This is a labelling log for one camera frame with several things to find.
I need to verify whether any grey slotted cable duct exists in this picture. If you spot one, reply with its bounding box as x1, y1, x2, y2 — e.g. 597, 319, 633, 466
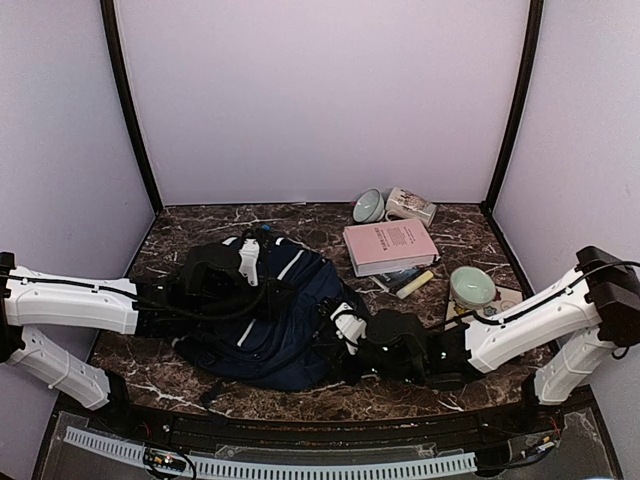
63, 427, 477, 479

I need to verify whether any black frame post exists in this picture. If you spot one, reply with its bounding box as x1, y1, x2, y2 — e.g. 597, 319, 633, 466
481, 0, 544, 217
100, 0, 164, 215

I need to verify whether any tipped celadon bowl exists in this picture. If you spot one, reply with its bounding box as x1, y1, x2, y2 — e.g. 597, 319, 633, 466
352, 189, 385, 224

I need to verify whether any navy blue student backpack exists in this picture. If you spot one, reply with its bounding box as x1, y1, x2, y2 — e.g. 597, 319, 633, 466
172, 237, 369, 392

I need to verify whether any left black frame post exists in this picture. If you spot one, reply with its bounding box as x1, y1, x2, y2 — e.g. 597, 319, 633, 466
100, 0, 164, 215

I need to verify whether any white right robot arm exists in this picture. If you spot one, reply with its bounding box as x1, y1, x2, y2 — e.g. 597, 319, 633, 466
319, 246, 639, 434

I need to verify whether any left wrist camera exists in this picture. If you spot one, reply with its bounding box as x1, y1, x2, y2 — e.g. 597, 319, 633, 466
238, 239, 260, 287

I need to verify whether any dark blue paperback book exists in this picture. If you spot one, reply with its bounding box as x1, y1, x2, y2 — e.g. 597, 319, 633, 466
370, 266, 428, 294

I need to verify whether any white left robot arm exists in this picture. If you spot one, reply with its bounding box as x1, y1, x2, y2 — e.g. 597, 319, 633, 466
1, 231, 268, 436

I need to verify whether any small green circuit board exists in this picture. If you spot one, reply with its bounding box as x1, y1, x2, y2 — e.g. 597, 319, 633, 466
142, 448, 186, 474

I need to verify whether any pale yellow highlighter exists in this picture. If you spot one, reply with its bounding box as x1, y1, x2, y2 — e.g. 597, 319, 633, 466
396, 271, 434, 299

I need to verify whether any upright celadon bowl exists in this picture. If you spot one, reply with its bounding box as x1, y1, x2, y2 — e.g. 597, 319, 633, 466
449, 266, 497, 314

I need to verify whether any pink hardcover book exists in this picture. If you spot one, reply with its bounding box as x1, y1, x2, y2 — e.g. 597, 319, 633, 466
343, 218, 440, 277

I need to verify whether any black front rail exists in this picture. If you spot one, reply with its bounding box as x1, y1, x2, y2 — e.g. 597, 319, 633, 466
91, 403, 565, 451

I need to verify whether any right black frame post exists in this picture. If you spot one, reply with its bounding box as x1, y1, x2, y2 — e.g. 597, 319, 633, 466
481, 0, 544, 217

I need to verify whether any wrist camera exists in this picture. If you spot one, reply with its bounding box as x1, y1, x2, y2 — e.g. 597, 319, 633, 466
238, 239, 260, 287
330, 302, 367, 356

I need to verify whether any white floral mug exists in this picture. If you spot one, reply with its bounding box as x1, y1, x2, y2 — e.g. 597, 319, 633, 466
384, 187, 437, 228

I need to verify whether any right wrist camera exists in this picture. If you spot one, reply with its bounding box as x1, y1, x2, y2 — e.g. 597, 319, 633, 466
330, 302, 367, 356

